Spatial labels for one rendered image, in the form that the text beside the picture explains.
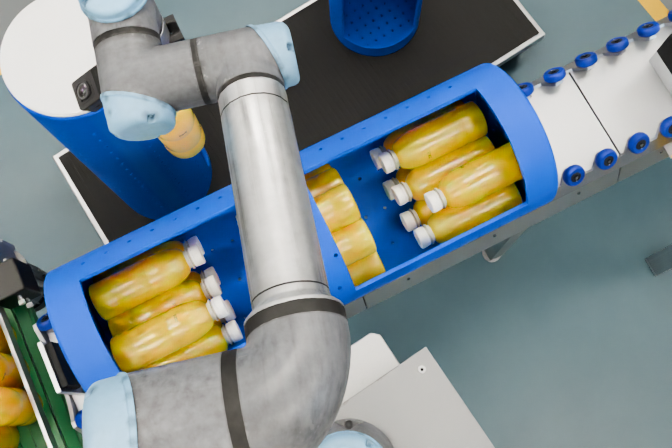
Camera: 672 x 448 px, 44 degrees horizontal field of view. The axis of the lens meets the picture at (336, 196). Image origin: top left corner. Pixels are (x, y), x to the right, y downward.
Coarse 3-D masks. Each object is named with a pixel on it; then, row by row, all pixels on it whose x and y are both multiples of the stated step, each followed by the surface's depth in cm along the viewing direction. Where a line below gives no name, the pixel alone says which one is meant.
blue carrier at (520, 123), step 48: (432, 96) 146; (480, 96) 161; (336, 144) 144; (528, 144) 140; (384, 192) 165; (528, 192) 143; (144, 240) 139; (240, 240) 162; (384, 240) 162; (48, 288) 137; (240, 288) 161; (336, 288) 140; (96, 336) 132
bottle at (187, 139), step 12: (180, 120) 127; (192, 120) 131; (180, 132) 129; (192, 132) 133; (204, 132) 142; (168, 144) 134; (180, 144) 134; (192, 144) 136; (180, 156) 140; (192, 156) 141
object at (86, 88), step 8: (88, 72) 110; (96, 72) 109; (80, 80) 111; (88, 80) 110; (96, 80) 109; (80, 88) 110; (88, 88) 109; (96, 88) 109; (80, 96) 110; (88, 96) 110; (96, 96) 109; (80, 104) 110; (88, 104) 110; (96, 104) 110
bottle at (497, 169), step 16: (480, 160) 148; (496, 160) 147; (512, 160) 147; (448, 176) 148; (464, 176) 146; (480, 176) 146; (496, 176) 147; (512, 176) 148; (448, 192) 147; (464, 192) 146; (480, 192) 147
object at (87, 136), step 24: (48, 120) 166; (72, 120) 165; (96, 120) 168; (72, 144) 181; (96, 144) 179; (120, 144) 183; (144, 144) 190; (96, 168) 199; (120, 168) 197; (144, 168) 202; (168, 168) 211; (192, 168) 227; (120, 192) 221; (144, 192) 218; (168, 192) 224; (192, 192) 237; (144, 216) 248
